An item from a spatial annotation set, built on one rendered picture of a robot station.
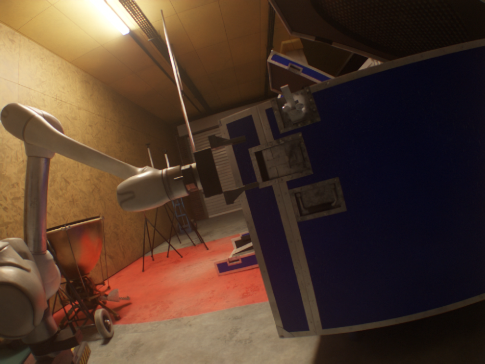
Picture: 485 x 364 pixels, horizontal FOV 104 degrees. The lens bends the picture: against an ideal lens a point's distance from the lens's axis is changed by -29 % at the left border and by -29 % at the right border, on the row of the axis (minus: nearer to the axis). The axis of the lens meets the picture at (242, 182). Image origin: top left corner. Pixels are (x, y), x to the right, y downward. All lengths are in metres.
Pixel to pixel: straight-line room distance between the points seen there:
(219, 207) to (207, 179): 7.54
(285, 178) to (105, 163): 0.57
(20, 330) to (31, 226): 0.77
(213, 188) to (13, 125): 0.71
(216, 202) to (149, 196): 7.56
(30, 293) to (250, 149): 0.69
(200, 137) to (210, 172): 7.71
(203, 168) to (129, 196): 0.22
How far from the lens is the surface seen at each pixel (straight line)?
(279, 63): 2.42
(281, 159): 0.81
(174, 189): 0.72
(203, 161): 0.73
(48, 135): 0.91
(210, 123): 8.19
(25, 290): 0.39
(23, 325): 0.39
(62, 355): 0.66
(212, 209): 8.30
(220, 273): 2.44
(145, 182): 0.73
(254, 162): 0.83
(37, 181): 1.11
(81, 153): 0.89
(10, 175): 2.96
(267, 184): 0.82
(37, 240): 1.14
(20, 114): 0.99
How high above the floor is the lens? 0.74
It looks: level
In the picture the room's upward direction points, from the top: 16 degrees counter-clockwise
